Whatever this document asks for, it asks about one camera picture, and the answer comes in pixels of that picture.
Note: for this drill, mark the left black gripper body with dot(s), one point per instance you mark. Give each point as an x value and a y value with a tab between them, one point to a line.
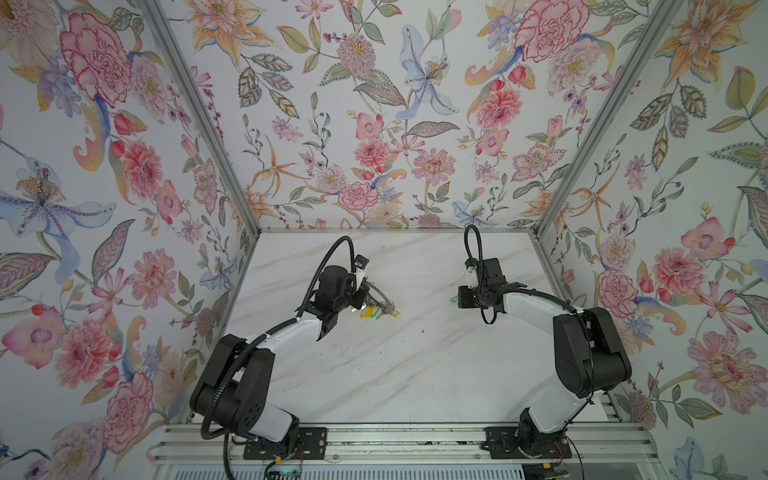
365	298

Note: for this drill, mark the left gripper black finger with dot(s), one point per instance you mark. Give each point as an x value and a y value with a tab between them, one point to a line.
363	285
358	301

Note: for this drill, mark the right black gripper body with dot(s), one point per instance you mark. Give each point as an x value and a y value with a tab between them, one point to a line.
466	297

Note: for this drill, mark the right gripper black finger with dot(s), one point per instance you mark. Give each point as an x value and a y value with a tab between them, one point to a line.
467	303
463	291

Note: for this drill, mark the large metal keyring with keys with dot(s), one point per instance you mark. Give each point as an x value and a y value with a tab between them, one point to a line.
378	304

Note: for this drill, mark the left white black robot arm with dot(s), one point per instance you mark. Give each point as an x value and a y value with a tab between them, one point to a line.
232	392

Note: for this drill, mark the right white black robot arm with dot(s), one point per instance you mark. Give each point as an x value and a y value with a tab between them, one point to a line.
589	355

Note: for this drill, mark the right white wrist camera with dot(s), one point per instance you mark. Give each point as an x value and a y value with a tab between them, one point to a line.
471	273

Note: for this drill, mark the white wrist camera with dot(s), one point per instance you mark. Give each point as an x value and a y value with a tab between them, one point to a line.
360	265
471	273

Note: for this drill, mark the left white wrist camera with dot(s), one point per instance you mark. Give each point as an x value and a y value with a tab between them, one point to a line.
360	265

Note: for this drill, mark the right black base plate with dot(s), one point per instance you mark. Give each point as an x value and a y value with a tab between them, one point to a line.
506	442

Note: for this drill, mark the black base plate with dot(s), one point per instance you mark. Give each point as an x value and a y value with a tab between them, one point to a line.
506	442
305	443

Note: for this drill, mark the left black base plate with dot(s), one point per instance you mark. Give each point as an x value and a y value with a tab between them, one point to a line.
305	443

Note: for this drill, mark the aluminium mounting rail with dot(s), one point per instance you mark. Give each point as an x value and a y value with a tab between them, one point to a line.
423	443

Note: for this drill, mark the left aluminium corner post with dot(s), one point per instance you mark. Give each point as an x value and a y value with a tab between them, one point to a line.
162	33

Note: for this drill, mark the aluminium corner post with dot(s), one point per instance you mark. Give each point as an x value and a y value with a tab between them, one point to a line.
654	28
162	33

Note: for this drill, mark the right aluminium corner post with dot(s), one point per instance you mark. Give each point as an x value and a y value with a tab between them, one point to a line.
654	28

